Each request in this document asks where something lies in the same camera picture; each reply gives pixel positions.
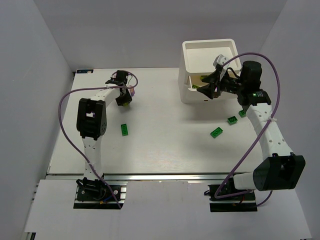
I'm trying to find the small green lego brick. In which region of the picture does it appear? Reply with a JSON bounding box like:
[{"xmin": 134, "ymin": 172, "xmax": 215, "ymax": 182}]
[{"xmin": 238, "ymin": 110, "xmax": 246, "ymax": 118}]

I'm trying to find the purple arched lego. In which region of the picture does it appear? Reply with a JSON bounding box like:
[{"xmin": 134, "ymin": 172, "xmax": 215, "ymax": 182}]
[{"xmin": 129, "ymin": 88, "xmax": 135, "ymax": 97}]

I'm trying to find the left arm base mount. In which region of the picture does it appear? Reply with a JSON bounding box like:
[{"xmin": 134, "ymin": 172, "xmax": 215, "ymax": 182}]
[{"xmin": 73, "ymin": 177, "xmax": 125, "ymax": 210}]

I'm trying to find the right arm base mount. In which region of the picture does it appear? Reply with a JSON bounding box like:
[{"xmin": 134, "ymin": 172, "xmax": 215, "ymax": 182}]
[{"xmin": 203, "ymin": 184, "xmax": 258, "ymax": 213}]

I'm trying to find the green flat lego plate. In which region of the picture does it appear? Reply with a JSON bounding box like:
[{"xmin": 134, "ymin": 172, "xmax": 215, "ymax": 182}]
[{"xmin": 120, "ymin": 123, "xmax": 129, "ymax": 136}]

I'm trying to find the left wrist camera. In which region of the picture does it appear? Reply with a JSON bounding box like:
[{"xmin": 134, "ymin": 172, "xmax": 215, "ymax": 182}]
[{"xmin": 105, "ymin": 77, "xmax": 127, "ymax": 86}]

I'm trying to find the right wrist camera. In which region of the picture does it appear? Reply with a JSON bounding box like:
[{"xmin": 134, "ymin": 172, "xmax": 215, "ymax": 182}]
[{"xmin": 213, "ymin": 54, "xmax": 229, "ymax": 68}]

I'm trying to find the white drawer cabinet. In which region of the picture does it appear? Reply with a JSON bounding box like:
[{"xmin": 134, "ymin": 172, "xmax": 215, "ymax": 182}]
[{"xmin": 178, "ymin": 38, "xmax": 238, "ymax": 104}]

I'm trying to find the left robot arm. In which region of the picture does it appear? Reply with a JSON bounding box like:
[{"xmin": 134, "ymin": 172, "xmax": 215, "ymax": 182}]
[{"xmin": 76, "ymin": 70, "xmax": 132, "ymax": 181}]

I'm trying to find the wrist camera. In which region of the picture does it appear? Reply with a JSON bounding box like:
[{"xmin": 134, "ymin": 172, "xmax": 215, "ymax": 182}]
[
  {"xmin": 213, "ymin": 54, "xmax": 229, "ymax": 68},
  {"xmin": 105, "ymin": 77, "xmax": 127, "ymax": 86}
]

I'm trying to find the green long lego brick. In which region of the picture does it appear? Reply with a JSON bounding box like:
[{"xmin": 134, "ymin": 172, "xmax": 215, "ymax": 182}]
[{"xmin": 210, "ymin": 127, "xmax": 223, "ymax": 139}]

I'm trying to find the aluminium rail front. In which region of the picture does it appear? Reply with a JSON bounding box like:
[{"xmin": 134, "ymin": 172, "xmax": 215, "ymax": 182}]
[{"xmin": 44, "ymin": 173, "xmax": 236, "ymax": 182}]

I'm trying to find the blue label sticker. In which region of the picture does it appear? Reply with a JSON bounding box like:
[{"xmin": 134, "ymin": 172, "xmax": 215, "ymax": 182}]
[{"xmin": 76, "ymin": 69, "xmax": 94, "ymax": 74}]

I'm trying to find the white drawer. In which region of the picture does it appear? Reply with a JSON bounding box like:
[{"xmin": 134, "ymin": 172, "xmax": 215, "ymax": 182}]
[{"xmin": 186, "ymin": 74, "xmax": 241, "ymax": 104}]

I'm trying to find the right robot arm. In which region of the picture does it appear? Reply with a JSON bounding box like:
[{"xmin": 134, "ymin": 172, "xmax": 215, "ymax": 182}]
[{"xmin": 197, "ymin": 56, "xmax": 306, "ymax": 191}]

